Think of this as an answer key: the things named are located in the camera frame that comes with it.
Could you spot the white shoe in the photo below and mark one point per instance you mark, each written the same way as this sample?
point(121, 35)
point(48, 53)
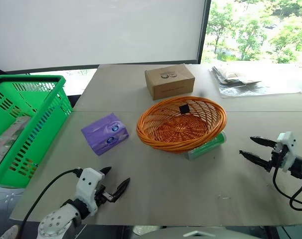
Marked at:
point(9, 232)

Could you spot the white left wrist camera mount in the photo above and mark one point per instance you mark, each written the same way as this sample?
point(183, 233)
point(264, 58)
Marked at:
point(87, 184)

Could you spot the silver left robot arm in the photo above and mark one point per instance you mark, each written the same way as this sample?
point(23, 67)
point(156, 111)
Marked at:
point(58, 221)

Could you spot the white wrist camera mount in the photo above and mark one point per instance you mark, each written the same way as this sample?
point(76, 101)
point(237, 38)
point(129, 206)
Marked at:
point(288, 147)
point(87, 184)

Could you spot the small black square tag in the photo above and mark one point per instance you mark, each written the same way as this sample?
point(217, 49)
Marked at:
point(184, 109)

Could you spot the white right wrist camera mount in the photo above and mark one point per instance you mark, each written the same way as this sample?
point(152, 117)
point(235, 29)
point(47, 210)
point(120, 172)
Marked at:
point(288, 147)

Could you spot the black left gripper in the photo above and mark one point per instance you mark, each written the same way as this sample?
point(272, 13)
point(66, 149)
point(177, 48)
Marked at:
point(104, 195)

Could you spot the green cylindrical can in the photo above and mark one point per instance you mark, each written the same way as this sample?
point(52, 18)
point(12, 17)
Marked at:
point(205, 148)

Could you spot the green plastic shopping basket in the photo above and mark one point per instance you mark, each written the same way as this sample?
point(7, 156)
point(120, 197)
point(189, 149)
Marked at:
point(41, 117)

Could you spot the clear and silver plastic bags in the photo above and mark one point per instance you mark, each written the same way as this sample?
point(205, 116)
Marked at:
point(243, 85)

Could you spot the brown cardboard box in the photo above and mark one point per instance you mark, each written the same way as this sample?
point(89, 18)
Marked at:
point(171, 83)

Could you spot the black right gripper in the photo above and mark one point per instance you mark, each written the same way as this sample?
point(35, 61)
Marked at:
point(278, 156)

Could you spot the pale wrapped package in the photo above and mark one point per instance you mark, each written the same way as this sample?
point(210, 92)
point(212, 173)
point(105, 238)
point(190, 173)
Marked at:
point(14, 129)

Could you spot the orange wicker basket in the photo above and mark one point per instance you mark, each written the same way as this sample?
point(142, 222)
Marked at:
point(166, 142)

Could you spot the purple tissue pack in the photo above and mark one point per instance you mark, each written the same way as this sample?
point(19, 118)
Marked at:
point(101, 134)

